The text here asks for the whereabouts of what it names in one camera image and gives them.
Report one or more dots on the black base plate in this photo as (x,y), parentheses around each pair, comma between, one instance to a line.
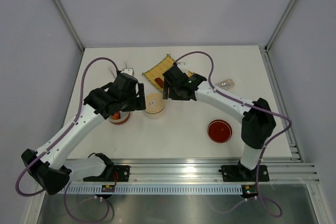
(120,173)
(236,173)

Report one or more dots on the right aluminium frame post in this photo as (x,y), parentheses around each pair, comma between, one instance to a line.
(281,24)

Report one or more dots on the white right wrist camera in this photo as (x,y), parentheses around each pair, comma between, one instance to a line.
(188,73)

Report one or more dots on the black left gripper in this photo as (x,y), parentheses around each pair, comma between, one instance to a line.
(138,102)

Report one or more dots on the woven bamboo tray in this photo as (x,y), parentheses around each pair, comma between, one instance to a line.
(158,70)

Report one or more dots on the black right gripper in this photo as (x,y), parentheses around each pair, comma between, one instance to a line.
(172,95)

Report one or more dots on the beige steel lunch container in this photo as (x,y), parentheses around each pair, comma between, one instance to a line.
(154,116)

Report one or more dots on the aluminium mounting rail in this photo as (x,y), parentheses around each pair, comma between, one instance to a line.
(206,171)

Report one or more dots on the white slotted cable duct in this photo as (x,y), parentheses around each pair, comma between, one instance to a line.
(127,189)

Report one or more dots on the orange spotted food piece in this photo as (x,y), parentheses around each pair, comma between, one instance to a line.
(116,116)

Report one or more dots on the metal serving tongs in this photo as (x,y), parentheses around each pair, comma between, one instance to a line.
(115,68)

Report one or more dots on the red-based steel lunch container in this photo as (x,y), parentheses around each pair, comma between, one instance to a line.
(124,117)

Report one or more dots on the left aluminium frame post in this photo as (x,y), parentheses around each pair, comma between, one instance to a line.
(68,23)

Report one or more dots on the aluminium frame post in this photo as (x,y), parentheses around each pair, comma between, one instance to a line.
(68,23)
(281,24)

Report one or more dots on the red round lid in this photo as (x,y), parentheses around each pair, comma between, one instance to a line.
(219,131)

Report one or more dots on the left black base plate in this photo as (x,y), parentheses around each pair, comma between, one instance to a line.
(120,173)

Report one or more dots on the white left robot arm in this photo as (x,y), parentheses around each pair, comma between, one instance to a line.
(48,165)

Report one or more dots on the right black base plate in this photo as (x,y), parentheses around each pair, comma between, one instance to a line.
(236,173)

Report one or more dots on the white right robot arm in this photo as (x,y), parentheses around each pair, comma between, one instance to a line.
(257,124)

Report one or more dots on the dark red meat slice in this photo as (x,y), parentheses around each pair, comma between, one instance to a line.
(160,82)

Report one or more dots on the cream round lid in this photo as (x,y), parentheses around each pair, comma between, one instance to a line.
(154,103)

